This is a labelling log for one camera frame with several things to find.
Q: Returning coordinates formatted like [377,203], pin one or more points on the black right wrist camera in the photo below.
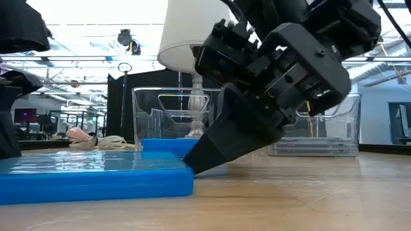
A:
[221,61]

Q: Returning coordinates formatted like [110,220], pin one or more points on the clear plastic bin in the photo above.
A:
[144,112]
[350,128]

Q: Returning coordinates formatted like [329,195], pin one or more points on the dark doorway window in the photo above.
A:
[399,122]

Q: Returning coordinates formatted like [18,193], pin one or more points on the round sign on pole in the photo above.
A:
[124,67]

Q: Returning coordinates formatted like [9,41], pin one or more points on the white shade table lamp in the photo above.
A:
[183,32]

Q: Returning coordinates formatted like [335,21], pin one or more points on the small crumpled wrapper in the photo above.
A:
[112,142]

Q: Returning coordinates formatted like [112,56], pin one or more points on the computer monitor purple screen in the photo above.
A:
[25,115]

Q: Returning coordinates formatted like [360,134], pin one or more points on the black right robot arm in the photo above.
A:
[346,22]

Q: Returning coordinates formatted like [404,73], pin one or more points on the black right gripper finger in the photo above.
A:
[234,134]

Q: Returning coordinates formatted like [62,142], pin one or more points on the black ceiling-hung device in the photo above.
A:
[128,40]

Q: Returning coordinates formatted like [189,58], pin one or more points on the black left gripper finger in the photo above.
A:
[9,93]
[22,29]

